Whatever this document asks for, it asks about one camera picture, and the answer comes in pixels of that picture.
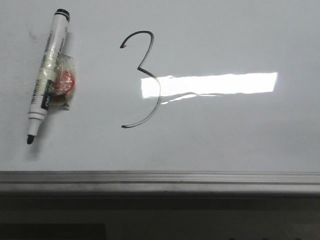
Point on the red round magnet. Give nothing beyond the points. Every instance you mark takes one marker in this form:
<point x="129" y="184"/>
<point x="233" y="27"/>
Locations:
<point x="65" y="82"/>

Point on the white black whiteboard marker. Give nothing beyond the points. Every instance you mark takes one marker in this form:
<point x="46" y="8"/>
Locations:
<point x="44" y="86"/>

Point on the white whiteboard with aluminium frame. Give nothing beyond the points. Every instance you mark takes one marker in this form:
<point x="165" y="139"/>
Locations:
<point x="178" y="104"/>

